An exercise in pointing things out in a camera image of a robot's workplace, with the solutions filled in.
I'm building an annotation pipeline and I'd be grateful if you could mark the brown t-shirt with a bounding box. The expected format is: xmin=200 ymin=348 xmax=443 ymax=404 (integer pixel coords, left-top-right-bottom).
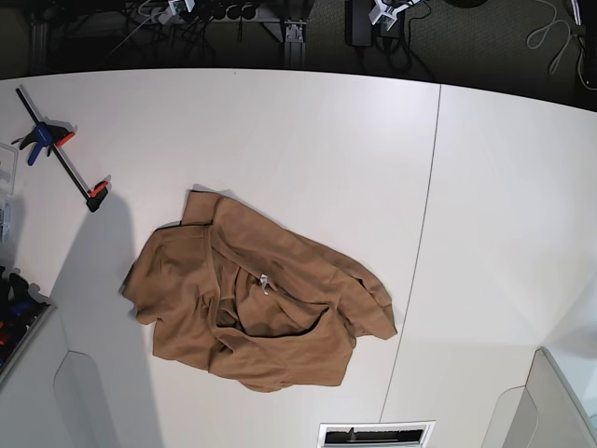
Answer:
xmin=122 ymin=191 xmax=397 ymax=392

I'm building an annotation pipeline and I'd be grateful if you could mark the black power adapter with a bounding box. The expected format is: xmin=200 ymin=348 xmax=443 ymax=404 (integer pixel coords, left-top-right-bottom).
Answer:
xmin=345 ymin=0 xmax=372 ymax=48

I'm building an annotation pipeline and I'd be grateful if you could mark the grey bin of clamps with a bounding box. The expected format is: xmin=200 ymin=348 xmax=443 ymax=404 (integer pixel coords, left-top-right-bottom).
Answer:
xmin=1 ymin=266 xmax=53 ymax=385

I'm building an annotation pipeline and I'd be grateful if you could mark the clear plastic box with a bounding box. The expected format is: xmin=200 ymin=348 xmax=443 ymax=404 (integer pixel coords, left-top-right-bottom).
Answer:
xmin=1 ymin=143 xmax=21 ymax=245

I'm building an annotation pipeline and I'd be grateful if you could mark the aluminium frame post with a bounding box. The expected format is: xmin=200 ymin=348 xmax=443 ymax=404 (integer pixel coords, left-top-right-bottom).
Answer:
xmin=261 ymin=20 xmax=307 ymax=70

